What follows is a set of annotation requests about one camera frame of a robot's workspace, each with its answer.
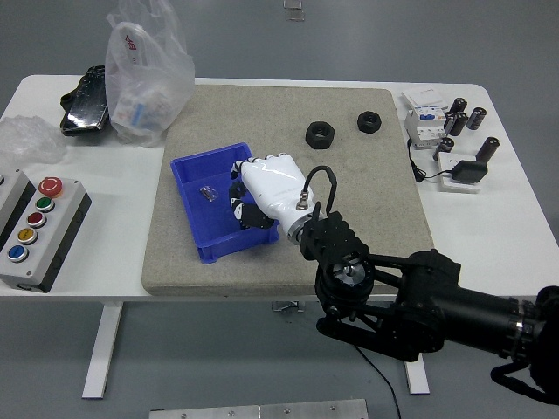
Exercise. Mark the silver metal plate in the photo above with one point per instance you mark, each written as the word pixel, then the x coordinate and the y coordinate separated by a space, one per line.
pixel 257 410

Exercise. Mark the black cylindrical capacitor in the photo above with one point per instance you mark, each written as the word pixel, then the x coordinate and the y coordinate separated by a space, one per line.
pixel 488 149
pixel 443 149
pixel 458 105
pixel 477 118
pixel 448 122
pixel 459 124

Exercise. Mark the clear floor marker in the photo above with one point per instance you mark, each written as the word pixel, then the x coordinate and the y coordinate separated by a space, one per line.
pixel 291 4
pixel 294 16

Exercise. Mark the white flat carton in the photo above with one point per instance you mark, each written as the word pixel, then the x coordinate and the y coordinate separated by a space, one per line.
pixel 423 98

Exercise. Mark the translucent white plastic bag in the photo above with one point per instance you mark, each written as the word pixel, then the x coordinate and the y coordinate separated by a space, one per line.
pixel 148 83

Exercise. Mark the small black hex nut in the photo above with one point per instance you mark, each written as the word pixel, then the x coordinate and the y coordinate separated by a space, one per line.
pixel 363 125

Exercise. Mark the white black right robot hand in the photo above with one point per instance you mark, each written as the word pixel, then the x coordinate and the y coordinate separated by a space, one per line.
pixel 271 183

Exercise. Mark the grey-brown mat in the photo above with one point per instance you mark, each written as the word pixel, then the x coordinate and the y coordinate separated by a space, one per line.
pixel 271 113

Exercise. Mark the white circuit breaker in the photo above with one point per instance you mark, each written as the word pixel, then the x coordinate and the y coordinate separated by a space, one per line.
pixel 421 128

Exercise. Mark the small dark bagged part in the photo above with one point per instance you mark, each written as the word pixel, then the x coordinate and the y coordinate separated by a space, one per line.
pixel 209 193

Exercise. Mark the large black hex nut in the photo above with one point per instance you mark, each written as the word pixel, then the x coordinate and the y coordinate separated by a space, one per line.
pixel 311 139

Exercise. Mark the clear bubble wrap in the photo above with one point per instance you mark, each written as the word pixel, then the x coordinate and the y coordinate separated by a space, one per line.
pixel 28 139

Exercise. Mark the metal under-table bracket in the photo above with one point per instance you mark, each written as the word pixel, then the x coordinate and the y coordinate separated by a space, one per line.
pixel 288 306

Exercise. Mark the black power adapter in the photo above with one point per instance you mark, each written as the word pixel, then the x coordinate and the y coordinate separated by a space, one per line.
pixel 469 171

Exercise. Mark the white table leg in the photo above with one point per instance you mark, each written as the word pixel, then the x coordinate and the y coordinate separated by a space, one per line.
pixel 102 349
pixel 418 377

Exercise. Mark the grey control box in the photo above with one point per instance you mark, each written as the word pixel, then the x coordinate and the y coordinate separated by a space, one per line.
pixel 13 192

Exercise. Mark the black wrapped package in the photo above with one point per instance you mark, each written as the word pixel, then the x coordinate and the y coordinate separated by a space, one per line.
pixel 85 107

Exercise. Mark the grey box with coloured buttons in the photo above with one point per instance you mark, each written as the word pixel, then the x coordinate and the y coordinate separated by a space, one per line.
pixel 57 235

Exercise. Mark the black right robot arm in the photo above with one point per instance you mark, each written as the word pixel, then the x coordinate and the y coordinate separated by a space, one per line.
pixel 436 297

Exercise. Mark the blue plastic box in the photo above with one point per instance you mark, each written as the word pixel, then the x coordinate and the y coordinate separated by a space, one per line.
pixel 209 222

